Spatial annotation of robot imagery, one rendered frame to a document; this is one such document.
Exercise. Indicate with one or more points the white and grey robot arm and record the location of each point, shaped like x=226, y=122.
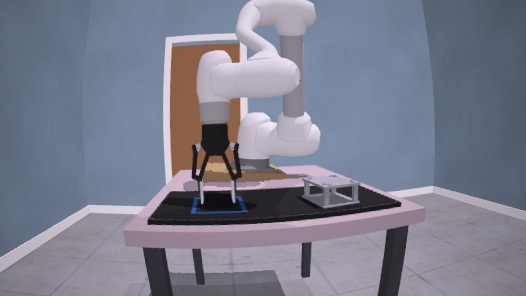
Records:
x=263, y=75

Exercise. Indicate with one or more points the blue tape outline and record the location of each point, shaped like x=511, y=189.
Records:
x=193, y=211

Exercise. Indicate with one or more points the black well plate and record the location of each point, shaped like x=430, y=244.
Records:
x=218, y=201

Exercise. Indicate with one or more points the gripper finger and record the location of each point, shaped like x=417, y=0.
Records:
x=234, y=147
x=196, y=148

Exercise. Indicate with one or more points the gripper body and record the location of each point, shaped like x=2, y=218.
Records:
x=215, y=134

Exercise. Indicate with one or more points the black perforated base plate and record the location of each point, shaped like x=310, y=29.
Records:
x=263, y=206

